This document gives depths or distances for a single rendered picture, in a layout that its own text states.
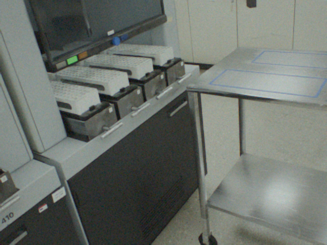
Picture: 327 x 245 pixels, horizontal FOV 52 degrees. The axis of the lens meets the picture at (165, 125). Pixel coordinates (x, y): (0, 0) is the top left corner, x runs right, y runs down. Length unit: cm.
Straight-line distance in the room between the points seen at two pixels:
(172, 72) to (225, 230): 81
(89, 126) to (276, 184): 86
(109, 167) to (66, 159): 20
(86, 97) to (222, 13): 240
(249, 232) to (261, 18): 204
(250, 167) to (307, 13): 176
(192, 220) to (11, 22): 125
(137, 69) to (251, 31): 210
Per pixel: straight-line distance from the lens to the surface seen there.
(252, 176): 158
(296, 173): 162
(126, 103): 119
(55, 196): 106
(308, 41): 313
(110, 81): 117
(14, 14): 101
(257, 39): 326
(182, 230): 174
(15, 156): 106
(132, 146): 126
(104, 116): 112
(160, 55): 139
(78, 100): 108
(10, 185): 96
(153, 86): 130
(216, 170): 208
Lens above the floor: 126
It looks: 29 degrees down
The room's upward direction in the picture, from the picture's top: 9 degrees counter-clockwise
